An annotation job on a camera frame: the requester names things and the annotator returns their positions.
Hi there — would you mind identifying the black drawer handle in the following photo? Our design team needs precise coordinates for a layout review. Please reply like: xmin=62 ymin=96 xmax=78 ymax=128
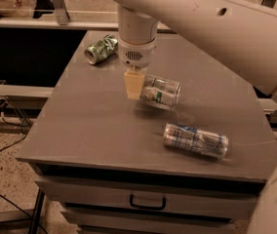
xmin=129 ymin=194 xmax=167 ymax=211

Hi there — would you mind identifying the grey drawer cabinet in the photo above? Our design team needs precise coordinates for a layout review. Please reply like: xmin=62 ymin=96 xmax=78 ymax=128
xmin=18 ymin=34 xmax=277 ymax=234

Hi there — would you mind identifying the metal rail frame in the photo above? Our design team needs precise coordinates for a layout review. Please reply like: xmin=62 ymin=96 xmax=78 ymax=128
xmin=0 ymin=0 xmax=277 ymax=34

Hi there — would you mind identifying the black floor cable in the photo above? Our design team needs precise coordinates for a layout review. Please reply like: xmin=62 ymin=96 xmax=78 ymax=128
xmin=0 ymin=17 xmax=52 ymax=234

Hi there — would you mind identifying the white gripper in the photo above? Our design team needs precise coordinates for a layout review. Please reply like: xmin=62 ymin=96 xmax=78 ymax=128
xmin=118 ymin=38 xmax=156 ymax=99

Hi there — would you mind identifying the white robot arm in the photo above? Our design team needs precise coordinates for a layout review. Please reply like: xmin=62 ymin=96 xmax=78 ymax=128
xmin=113 ymin=0 xmax=277 ymax=102

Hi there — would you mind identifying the white 7up can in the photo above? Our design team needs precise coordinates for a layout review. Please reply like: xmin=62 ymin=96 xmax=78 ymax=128
xmin=139 ymin=75 xmax=181 ymax=110

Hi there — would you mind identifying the silver blue redbull can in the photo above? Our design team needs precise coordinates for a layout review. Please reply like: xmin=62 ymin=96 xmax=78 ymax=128
xmin=163 ymin=123 xmax=229 ymax=159

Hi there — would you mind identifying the crushed green can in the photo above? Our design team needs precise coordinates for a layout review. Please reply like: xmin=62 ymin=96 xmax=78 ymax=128
xmin=84 ymin=34 xmax=118 ymax=64

